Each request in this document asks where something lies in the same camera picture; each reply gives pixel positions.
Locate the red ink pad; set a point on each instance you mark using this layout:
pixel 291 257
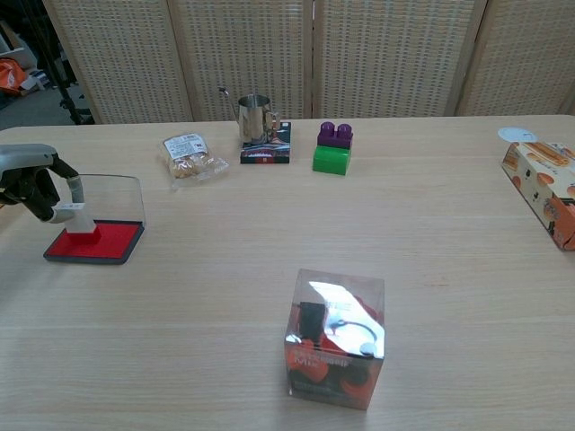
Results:
pixel 112 247

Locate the white round table cap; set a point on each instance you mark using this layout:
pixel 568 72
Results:
pixel 516 134

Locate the purple toy block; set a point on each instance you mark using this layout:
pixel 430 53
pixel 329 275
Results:
pixel 334 134

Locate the dark printed card box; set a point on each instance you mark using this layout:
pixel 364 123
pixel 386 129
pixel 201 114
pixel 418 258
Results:
pixel 269 155

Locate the clear bag of pastries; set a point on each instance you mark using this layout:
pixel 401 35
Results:
pixel 188 157

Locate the green toy block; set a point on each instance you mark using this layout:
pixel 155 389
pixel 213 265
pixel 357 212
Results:
pixel 331 160

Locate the wooden folding screen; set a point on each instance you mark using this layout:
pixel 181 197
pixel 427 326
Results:
pixel 359 58

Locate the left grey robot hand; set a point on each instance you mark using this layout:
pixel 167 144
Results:
pixel 27 179

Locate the orange bag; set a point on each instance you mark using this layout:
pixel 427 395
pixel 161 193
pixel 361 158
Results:
pixel 9 76

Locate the clear plastic earphone box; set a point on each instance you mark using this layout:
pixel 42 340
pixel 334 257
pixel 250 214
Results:
pixel 334 345

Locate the steel long-spout pitcher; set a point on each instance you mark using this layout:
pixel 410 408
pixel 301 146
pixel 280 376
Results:
pixel 251 121

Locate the white red stamp block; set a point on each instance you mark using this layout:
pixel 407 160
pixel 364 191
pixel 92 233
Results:
pixel 83 226

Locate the orange biscuit box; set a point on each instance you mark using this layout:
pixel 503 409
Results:
pixel 539 184

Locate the black tripod stand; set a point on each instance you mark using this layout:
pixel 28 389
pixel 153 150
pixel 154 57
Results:
pixel 63 85

